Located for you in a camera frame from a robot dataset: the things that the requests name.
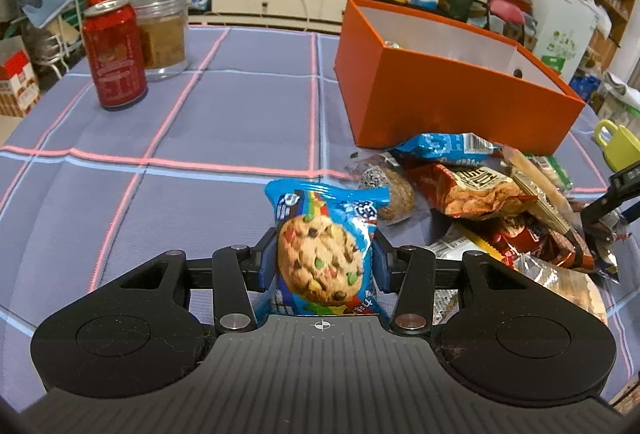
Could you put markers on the clear sesame cake packet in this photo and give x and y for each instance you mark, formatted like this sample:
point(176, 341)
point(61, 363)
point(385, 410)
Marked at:
point(395, 199)

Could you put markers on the dark red snack packet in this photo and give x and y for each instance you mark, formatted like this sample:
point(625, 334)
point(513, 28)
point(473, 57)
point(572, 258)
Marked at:
point(530, 239)

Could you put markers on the blue white snack packet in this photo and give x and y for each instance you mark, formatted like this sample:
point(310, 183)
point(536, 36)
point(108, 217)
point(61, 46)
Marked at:
point(440, 147)

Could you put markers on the white TV stand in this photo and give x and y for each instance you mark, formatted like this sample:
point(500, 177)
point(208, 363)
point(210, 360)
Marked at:
point(280, 6)

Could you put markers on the blue cookie packet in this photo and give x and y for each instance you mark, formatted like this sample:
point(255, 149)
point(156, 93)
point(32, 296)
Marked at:
point(320, 259)

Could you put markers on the beige pastry packet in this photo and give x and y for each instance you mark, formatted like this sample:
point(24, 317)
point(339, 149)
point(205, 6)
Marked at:
point(537, 194)

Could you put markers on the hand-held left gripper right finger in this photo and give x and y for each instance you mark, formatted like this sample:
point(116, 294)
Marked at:
point(379, 264)

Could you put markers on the yellow-green mug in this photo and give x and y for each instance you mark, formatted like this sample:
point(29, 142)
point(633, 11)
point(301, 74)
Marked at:
point(622, 146)

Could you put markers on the red orange snack packet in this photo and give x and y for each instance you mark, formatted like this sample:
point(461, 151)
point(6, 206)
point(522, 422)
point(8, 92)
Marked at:
point(475, 194)

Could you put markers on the green cracker packet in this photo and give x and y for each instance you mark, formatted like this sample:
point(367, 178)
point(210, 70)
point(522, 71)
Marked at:
point(555, 174)

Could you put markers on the orange cardboard box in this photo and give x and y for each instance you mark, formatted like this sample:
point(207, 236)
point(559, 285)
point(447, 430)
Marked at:
point(450, 98)

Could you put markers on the dark green bag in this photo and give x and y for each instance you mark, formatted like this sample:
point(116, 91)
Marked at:
point(457, 2)

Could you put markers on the white fridge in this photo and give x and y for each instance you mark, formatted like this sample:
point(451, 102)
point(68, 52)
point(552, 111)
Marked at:
point(555, 23)

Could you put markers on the clear round pastry packet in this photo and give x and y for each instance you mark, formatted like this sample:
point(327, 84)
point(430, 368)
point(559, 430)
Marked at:
point(565, 289)

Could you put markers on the red white carton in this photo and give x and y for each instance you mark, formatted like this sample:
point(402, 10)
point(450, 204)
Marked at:
point(17, 78)

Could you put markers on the white striped snack packet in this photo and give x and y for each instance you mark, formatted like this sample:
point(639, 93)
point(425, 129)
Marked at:
point(452, 246)

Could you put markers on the red soda can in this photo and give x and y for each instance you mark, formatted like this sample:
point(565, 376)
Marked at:
point(115, 58)

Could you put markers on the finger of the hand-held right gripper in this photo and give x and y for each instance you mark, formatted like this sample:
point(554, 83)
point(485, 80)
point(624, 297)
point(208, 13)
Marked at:
point(600, 211)

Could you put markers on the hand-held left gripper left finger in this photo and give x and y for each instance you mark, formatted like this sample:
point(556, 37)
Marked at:
point(269, 264)

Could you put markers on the red folding chair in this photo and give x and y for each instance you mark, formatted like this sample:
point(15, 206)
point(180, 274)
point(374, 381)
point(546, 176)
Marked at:
point(507, 11)

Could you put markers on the clear plastic jar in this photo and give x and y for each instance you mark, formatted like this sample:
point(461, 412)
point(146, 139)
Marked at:
point(165, 43)

